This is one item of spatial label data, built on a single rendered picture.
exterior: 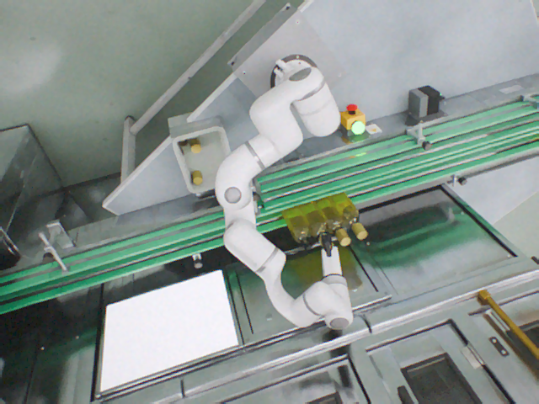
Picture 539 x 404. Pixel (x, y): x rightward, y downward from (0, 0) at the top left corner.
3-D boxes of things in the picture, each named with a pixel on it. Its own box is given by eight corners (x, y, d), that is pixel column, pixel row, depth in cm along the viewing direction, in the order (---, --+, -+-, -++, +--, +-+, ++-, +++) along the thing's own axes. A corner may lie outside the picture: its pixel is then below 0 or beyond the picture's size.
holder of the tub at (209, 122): (192, 193, 154) (194, 204, 148) (168, 128, 137) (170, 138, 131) (236, 180, 156) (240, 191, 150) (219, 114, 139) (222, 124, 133)
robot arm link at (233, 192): (248, 142, 112) (203, 172, 112) (245, 138, 98) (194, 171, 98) (275, 185, 113) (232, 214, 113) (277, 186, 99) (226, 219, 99)
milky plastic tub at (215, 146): (188, 182, 150) (190, 195, 143) (168, 128, 137) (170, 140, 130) (233, 169, 152) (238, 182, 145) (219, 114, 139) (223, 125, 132)
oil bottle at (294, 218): (279, 208, 152) (296, 247, 135) (276, 196, 149) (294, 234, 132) (293, 204, 153) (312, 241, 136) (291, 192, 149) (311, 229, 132)
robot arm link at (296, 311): (279, 241, 108) (339, 292, 109) (252, 268, 115) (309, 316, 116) (269, 258, 101) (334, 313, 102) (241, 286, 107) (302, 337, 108)
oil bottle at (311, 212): (294, 204, 153) (313, 241, 136) (291, 193, 150) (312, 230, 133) (308, 200, 154) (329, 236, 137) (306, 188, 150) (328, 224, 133)
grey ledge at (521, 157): (328, 202, 170) (338, 219, 161) (326, 185, 164) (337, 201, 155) (533, 140, 181) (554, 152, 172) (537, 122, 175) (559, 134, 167)
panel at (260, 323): (105, 309, 144) (98, 402, 117) (102, 303, 142) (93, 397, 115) (347, 232, 154) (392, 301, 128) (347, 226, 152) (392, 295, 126)
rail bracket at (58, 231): (66, 239, 147) (56, 286, 129) (42, 203, 136) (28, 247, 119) (80, 236, 147) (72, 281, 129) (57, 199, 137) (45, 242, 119)
